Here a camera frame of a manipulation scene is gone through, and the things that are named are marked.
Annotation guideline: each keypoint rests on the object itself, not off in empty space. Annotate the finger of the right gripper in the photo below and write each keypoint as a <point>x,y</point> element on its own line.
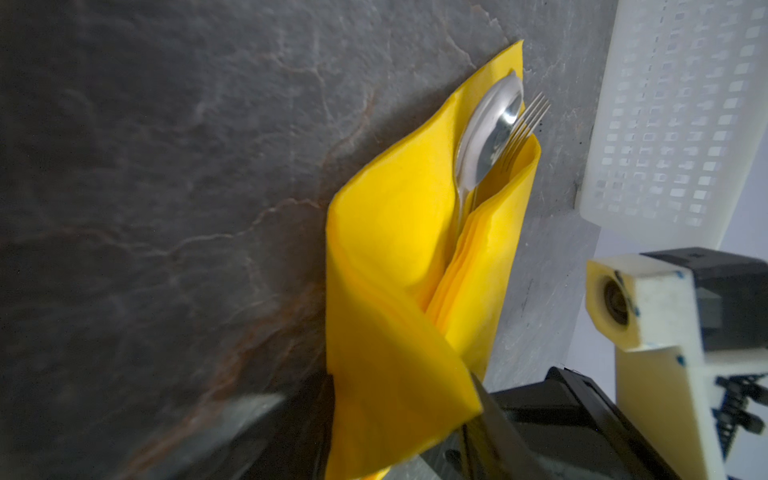
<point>573,429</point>

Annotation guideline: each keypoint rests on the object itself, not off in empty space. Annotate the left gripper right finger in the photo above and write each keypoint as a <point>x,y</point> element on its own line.
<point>491,448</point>

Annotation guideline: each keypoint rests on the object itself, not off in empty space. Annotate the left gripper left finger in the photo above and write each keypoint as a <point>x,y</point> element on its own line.
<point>300,447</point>

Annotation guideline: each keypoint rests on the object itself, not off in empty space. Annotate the yellow paper napkin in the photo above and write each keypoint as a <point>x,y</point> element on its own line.
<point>412,305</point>

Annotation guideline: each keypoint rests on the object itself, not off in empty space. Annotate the silver spoon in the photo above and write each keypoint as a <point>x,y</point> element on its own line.
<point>484,139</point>

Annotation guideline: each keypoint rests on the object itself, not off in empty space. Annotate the silver fork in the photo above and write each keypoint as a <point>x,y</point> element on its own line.
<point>524,128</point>

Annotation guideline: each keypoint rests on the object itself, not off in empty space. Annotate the white perforated plastic basket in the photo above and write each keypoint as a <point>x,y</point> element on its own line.
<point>681,114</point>

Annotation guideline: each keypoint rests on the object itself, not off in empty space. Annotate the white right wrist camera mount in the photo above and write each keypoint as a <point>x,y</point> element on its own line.
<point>689,327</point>

